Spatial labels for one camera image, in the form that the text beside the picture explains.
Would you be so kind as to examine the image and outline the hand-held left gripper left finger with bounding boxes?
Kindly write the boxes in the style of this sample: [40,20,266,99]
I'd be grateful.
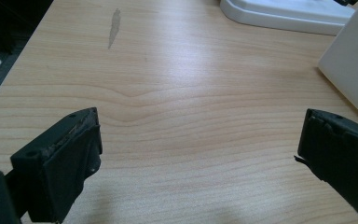
[9,106,103,224]

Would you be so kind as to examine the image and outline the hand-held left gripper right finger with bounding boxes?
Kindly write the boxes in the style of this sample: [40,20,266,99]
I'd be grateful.
[294,108,358,224]

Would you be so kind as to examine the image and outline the white box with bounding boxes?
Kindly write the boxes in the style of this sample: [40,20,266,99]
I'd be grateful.
[317,0,358,129]

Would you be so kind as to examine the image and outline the dark metal stand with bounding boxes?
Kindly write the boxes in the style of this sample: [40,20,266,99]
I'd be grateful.
[0,0,54,116]

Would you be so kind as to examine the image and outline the black object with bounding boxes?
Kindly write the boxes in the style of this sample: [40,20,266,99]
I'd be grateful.
[333,0,358,7]

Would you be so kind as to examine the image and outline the white plastic tray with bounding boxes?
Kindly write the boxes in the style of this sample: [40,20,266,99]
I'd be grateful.
[219,0,356,36]

